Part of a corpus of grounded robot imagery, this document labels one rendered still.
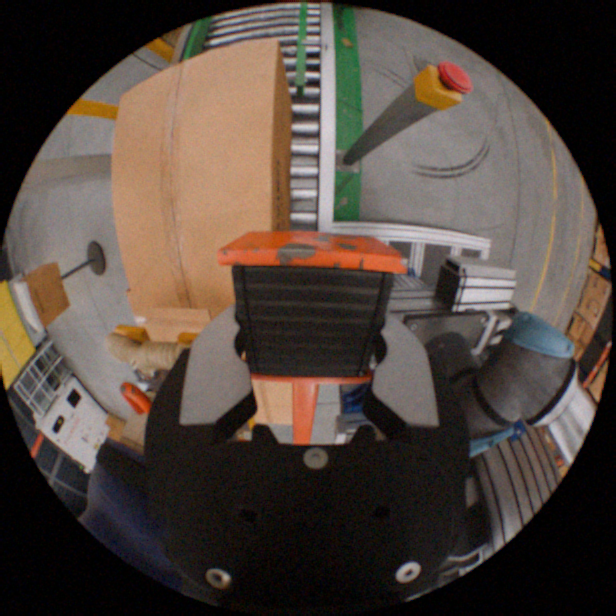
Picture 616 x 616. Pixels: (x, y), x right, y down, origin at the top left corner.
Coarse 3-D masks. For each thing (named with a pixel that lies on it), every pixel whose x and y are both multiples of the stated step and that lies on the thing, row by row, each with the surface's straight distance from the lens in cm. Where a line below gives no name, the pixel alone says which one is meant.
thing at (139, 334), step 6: (120, 324) 49; (120, 330) 47; (126, 330) 45; (132, 330) 44; (138, 330) 43; (144, 330) 42; (132, 336) 45; (138, 336) 43; (144, 336) 42; (138, 342) 44
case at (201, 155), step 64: (192, 64) 55; (256, 64) 47; (128, 128) 58; (192, 128) 44; (256, 128) 38; (128, 192) 53; (192, 192) 40; (256, 192) 35; (128, 256) 55; (192, 256) 42
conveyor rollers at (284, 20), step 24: (216, 24) 140; (240, 24) 131; (264, 24) 127; (288, 24) 127; (312, 24) 126; (216, 48) 120; (288, 48) 106; (312, 48) 105; (288, 72) 95; (312, 72) 94; (312, 96) 89; (312, 144) 78; (312, 168) 76; (312, 192) 74; (312, 216) 74
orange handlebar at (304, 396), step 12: (132, 384) 34; (300, 384) 15; (312, 384) 15; (132, 396) 33; (144, 396) 33; (300, 396) 17; (312, 396) 17; (132, 408) 39; (144, 408) 34; (300, 408) 18; (312, 408) 18; (300, 420) 20; (312, 420) 21; (300, 432) 23
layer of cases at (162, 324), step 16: (144, 320) 134; (160, 320) 124; (176, 320) 115; (192, 320) 108; (208, 320) 103; (160, 336) 133; (176, 336) 124; (256, 384) 128; (272, 384) 125; (288, 384) 124; (272, 400) 141; (288, 400) 139; (256, 416) 166; (272, 416) 162; (288, 416) 159
